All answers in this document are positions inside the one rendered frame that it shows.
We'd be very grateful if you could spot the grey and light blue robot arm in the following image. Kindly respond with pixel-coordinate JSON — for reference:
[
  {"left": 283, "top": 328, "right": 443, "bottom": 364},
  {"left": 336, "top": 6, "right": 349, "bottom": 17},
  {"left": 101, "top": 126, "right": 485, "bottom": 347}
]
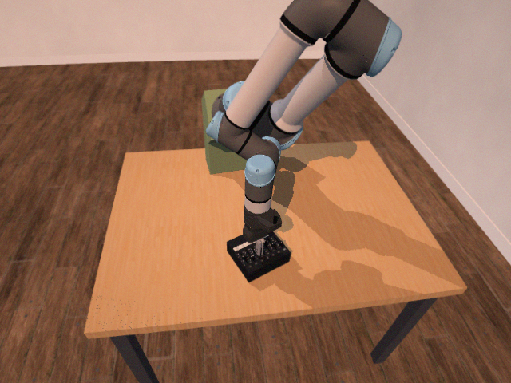
[{"left": 206, "top": 0, "right": 402, "bottom": 203}]

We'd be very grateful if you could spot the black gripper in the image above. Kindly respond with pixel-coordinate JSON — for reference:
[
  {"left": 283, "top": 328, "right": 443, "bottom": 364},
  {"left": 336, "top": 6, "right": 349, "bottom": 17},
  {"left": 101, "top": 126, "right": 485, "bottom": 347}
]
[{"left": 243, "top": 197, "right": 282, "bottom": 256}]

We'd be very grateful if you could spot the black lighting desk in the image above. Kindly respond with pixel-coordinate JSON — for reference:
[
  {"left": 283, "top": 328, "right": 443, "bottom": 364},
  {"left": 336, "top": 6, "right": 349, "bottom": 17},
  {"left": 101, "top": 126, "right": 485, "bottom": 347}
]
[{"left": 227, "top": 231, "right": 291, "bottom": 282}]

